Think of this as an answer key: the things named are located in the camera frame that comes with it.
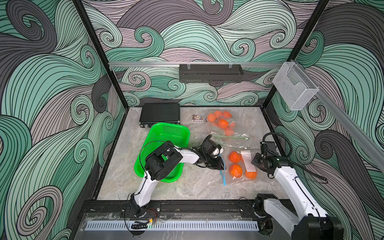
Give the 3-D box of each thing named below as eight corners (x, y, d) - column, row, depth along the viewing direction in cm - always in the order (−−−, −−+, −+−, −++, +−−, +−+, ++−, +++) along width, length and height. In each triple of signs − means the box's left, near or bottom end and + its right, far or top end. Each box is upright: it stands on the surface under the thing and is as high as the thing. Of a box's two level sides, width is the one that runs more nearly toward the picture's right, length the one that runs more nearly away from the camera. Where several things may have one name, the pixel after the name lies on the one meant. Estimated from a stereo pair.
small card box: (191, 121, 113) (191, 119, 112) (191, 116, 117) (191, 114, 115) (203, 121, 113) (203, 119, 112) (202, 116, 117) (203, 114, 115)
